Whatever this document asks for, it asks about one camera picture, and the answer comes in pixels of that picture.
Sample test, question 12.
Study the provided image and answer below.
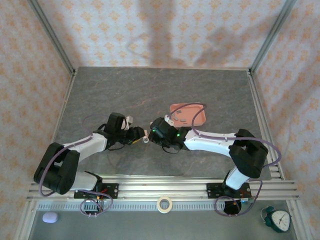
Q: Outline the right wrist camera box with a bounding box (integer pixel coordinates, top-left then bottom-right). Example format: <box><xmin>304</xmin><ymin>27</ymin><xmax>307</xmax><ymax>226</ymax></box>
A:
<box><xmin>163</xmin><ymin>114</ymin><xmax>176</xmax><ymax>128</ymax></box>

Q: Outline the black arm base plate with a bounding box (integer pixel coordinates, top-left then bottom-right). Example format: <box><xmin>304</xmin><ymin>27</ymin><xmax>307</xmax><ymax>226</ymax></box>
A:
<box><xmin>206</xmin><ymin>182</ymin><xmax>252</xmax><ymax>201</ymax></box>
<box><xmin>73</xmin><ymin>183</ymin><xmax>120</xmax><ymax>200</ymax></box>

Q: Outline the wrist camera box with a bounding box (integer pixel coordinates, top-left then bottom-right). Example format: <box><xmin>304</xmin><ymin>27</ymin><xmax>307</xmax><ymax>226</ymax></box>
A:
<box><xmin>120</xmin><ymin>115</ymin><xmax>135</xmax><ymax>131</ymax></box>
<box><xmin>163</xmin><ymin>114</ymin><xmax>176</xmax><ymax>128</ymax></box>

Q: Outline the aluminium side rail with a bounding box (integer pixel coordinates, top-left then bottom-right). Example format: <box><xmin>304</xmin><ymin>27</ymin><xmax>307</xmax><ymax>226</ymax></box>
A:
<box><xmin>246</xmin><ymin>70</ymin><xmax>286</xmax><ymax>180</ymax></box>
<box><xmin>39</xmin><ymin>71</ymin><xmax>77</xmax><ymax>181</ymax></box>

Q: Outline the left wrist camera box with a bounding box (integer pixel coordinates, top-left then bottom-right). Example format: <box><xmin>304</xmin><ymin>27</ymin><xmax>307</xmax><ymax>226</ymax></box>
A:
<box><xmin>120</xmin><ymin>115</ymin><xmax>135</xmax><ymax>131</ymax></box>

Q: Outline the green white analog timer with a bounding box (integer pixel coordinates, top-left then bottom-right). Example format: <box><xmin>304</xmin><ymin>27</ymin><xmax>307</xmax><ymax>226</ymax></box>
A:
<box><xmin>260</xmin><ymin>206</ymin><xmax>292</xmax><ymax>234</ymax></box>

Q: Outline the grey slotted cable duct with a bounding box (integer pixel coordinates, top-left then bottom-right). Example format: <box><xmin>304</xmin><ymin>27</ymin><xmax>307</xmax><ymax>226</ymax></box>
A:
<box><xmin>37</xmin><ymin>202</ymin><xmax>254</xmax><ymax>212</ymax></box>

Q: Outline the beige masking tape roll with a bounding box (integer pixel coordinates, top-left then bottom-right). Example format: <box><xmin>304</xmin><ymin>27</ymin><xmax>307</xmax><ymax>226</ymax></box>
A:
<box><xmin>156</xmin><ymin>196</ymin><xmax>173</xmax><ymax>214</ymax></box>

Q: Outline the aluminium frame post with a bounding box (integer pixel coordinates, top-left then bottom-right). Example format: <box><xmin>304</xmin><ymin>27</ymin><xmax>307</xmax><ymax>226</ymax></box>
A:
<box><xmin>249</xmin><ymin>0</ymin><xmax>298</xmax><ymax>74</ymax></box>
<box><xmin>26</xmin><ymin>0</ymin><xmax>77</xmax><ymax>75</ymax></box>

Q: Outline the long aluminium base rail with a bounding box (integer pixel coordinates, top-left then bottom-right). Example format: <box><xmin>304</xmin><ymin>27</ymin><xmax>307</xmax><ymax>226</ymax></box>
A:
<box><xmin>26</xmin><ymin>177</ymin><xmax>300</xmax><ymax>201</ymax></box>

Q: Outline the pink plastic tray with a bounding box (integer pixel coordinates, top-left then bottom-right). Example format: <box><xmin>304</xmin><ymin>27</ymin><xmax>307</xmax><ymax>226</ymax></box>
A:
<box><xmin>169</xmin><ymin>102</ymin><xmax>207</xmax><ymax>128</ymax></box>

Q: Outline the aluminium frame leg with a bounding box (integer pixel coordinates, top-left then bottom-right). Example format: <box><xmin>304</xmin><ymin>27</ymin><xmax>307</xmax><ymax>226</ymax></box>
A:
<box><xmin>14</xmin><ymin>199</ymin><xmax>38</xmax><ymax>240</ymax></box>
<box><xmin>286</xmin><ymin>199</ymin><xmax>311</xmax><ymax>240</ymax></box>

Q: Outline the small lavender case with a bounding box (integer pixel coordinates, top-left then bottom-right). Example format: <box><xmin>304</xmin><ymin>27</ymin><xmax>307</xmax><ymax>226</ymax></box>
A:
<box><xmin>41</xmin><ymin>211</ymin><xmax>60</xmax><ymax>224</ymax></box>

